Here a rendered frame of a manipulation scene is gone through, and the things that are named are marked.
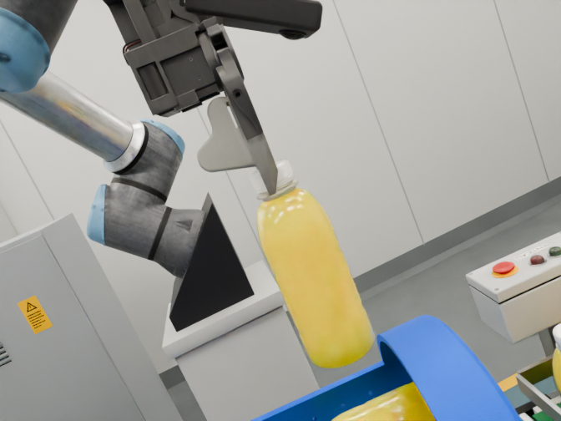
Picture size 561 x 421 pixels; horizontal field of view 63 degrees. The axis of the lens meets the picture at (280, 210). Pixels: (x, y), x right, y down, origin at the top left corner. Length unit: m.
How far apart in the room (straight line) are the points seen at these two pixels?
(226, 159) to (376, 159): 3.10
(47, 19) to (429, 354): 0.47
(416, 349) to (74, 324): 1.76
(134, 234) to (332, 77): 2.42
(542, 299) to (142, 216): 0.88
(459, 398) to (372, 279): 3.13
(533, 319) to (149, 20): 0.73
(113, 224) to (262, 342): 0.47
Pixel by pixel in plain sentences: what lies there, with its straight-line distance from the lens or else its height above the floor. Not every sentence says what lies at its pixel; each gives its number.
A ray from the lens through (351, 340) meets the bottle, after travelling 0.44.
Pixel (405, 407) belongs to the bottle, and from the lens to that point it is 0.59.
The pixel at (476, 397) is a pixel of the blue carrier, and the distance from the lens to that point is 0.47.
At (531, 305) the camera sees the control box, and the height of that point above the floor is 1.05.
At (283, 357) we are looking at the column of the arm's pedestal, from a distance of 1.24.
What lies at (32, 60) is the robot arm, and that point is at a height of 1.63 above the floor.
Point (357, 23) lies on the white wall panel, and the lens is 3.51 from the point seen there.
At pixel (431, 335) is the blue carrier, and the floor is 1.23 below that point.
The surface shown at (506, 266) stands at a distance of 0.88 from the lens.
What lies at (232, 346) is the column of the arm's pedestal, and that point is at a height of 1.02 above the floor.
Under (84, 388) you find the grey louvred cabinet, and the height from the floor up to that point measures 0.77.
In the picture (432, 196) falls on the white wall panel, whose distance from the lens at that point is 3.68.
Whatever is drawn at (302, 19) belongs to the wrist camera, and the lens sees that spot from 0.42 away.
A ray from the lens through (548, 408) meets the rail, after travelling 0.81.
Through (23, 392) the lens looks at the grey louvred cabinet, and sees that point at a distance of 2.28.
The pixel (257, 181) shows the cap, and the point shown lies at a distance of 0.41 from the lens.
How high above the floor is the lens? 1.50
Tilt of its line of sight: 11 degrees down
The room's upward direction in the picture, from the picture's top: 23 degrees counter-clockwise
